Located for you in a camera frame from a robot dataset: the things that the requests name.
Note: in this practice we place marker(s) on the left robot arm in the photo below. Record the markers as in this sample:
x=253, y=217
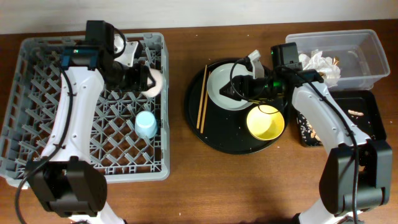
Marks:
x=63, y=179

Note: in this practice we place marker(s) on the pink cup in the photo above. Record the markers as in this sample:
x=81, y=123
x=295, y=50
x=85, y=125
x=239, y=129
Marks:
x=159, y=79

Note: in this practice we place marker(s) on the pale grey plate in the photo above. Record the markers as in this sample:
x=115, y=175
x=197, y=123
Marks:
x=218, y=78

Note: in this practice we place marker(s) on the black rectangular tray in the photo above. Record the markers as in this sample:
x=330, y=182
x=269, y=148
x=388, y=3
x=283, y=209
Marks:
x=362, y=101

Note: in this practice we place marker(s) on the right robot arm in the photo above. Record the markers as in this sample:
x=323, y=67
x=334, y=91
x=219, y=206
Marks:
x=357, y=174

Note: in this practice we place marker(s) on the white napkin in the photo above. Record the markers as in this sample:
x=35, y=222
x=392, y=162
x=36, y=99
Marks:
x=323, y=65

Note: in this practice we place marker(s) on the wooden chopstick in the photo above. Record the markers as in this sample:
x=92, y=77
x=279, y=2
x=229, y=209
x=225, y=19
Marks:
x=204, y=107
x=201, y=97

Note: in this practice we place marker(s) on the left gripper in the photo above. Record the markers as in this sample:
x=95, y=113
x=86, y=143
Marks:
x=142, y=78

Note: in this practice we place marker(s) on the blue cup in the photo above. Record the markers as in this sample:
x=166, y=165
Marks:
x=145, y=125

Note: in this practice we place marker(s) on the wooden chopstick left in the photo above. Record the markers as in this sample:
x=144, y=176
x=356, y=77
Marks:
x=201, y=97

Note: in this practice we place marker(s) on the food scraps pile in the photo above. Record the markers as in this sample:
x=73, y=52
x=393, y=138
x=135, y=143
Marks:
x=308, y=135

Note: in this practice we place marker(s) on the clear plastic bin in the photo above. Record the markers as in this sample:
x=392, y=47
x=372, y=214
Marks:
x=362, y=60

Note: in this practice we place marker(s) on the wooden chopstick right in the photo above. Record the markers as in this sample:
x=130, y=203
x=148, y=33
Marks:
x=204, y=107

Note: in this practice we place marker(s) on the gold snack wrapper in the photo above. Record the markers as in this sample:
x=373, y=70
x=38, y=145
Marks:
x=335, y=61

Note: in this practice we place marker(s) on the grey dishwasher rack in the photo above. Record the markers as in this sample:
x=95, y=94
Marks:
x=115, y=149

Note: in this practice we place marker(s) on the round black tray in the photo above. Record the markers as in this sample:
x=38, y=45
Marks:
x=224, y=130

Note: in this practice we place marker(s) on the yellow bowl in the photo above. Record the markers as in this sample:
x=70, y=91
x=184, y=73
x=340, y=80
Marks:
x=265, y=122

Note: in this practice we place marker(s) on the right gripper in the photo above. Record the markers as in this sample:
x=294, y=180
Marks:
x=241, y=85

